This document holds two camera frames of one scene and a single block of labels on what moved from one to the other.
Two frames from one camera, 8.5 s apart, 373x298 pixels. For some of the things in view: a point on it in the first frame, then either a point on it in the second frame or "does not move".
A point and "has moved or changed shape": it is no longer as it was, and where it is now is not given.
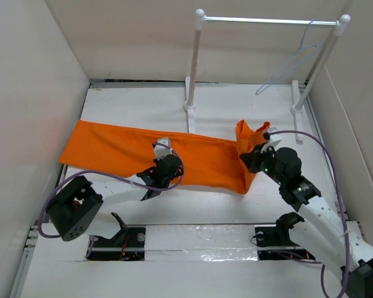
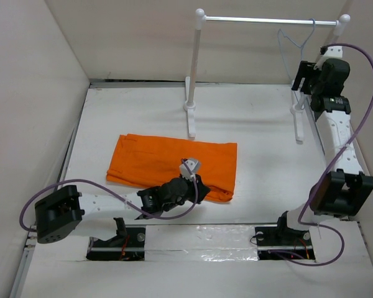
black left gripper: (177, 174) -> (202, 189)
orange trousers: (211, 160) has moved or changed shape
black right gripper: (251, 159) -> (305, 69)
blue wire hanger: (305, 52) -> (301, 47)
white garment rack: (298, 102) does not move
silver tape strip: (201, 243) does not move
